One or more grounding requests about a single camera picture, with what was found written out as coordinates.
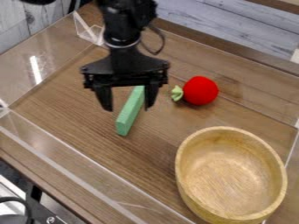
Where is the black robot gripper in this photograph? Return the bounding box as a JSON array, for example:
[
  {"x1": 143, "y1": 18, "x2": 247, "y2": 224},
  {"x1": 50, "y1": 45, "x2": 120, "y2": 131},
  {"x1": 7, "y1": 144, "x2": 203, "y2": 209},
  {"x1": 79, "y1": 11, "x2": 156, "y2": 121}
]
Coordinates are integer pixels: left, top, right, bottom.
[{"x1": 80, "y1": 47, "x2": 170, "y2": 112}]

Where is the green rectangular block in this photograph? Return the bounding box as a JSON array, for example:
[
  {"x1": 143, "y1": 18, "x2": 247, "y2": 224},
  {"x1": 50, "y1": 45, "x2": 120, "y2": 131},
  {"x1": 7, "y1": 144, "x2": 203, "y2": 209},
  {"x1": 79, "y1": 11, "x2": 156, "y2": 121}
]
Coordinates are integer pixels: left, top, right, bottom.
[{"x1": 116, "y1": 86, "x2": 146, "y2": 136}]

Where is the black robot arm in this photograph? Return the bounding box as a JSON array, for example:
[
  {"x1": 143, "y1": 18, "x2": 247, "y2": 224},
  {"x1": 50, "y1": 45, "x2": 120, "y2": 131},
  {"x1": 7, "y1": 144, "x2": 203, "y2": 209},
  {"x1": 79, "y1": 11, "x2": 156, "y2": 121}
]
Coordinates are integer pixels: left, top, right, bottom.
[{"x1": 80, "y1": 0, "x2": 170, "y2": 111}]

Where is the brown wooden bowl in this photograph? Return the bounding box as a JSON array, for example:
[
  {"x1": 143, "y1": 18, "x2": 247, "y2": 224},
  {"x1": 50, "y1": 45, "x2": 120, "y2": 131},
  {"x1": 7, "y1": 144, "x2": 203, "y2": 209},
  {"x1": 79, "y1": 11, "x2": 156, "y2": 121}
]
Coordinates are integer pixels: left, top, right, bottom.
[{"x1": 175, "y1": 126, "x2": 287, "y2": 224}]

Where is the red plush strawberry toy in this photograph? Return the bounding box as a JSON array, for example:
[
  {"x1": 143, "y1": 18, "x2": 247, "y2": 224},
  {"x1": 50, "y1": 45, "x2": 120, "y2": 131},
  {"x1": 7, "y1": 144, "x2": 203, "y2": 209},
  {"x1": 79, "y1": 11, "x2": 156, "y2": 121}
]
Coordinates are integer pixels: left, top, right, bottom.
[{"x1": 171, "y1": 76, "x2": 221, "y2": 106}]

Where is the clear acrylic corner bracket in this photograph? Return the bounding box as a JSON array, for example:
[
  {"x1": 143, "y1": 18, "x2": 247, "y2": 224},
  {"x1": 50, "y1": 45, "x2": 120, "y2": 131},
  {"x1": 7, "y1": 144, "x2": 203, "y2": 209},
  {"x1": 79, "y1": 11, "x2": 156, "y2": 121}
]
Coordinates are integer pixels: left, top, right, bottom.
[{"x1": 72, "y1": 11, "x2": 106, "y2": 46}]

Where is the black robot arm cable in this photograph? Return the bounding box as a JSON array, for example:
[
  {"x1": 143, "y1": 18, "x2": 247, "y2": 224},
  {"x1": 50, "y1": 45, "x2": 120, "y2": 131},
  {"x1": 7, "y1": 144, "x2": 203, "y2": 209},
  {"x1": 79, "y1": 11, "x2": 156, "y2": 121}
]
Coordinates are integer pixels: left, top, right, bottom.
[{"x1": 139, "y1": 24, "x2": 166, "y2": 56}]

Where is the clear acrylic wall panel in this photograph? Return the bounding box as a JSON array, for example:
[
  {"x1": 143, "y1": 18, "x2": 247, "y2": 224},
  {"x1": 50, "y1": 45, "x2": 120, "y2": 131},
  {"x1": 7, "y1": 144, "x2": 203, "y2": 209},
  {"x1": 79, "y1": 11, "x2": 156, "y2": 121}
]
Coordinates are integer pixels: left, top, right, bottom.
[{"x1": 0, "y1": 105, "x2": 195, "y2": 224}]

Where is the black cable at table corner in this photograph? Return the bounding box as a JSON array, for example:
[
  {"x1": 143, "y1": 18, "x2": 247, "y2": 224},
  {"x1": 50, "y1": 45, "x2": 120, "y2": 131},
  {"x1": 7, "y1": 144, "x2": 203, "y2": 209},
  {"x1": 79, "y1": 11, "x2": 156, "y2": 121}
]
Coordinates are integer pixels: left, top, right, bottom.
[{"x1": 0, "y1": 197, "x2": 34, "y2": 224}]

